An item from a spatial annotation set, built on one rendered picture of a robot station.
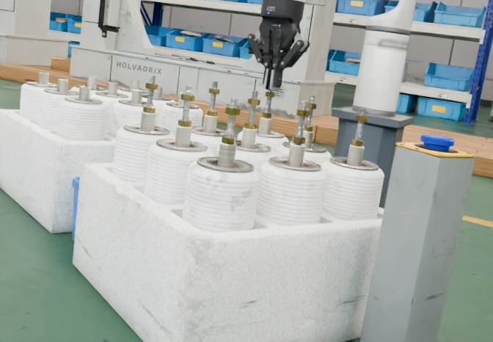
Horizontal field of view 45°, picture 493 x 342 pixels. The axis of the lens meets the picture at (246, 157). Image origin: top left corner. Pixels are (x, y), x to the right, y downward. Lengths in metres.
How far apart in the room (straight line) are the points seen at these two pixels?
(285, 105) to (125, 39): 1.15
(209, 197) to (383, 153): 0.60
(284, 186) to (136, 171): 0.26
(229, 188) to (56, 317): 0.32
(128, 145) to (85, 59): 2.68
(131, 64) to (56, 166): 2.26
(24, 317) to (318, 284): 0.41
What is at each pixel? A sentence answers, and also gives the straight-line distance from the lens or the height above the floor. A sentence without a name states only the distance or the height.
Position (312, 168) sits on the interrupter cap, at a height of 0.25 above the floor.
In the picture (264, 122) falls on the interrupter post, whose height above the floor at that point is 0.27.
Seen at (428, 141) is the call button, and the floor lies 0.32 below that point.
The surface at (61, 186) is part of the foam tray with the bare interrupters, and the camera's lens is 1.20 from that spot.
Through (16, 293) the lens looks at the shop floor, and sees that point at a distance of 0.98.
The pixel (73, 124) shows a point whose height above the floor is 0.21.
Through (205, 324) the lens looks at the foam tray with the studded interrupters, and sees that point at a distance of 0.75.
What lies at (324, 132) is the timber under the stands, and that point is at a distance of 2.81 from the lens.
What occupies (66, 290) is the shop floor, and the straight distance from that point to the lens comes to 0.99.
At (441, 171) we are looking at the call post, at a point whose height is 0.29.
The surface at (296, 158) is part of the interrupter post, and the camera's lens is 0.84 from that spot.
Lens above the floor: 0.41
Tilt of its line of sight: 11 degrees down
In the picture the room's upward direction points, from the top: 8 degrees clockwise
